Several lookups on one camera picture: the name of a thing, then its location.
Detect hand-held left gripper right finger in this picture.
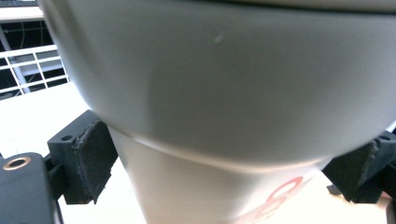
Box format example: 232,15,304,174
321,130,396,203

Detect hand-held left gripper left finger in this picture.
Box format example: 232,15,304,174
47,109,120,205

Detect white cup with red print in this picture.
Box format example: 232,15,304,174
107,125,332,224

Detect plain white cup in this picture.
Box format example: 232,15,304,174
37,0,396,172

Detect white metal grid rack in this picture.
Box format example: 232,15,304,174
0,44,70,101

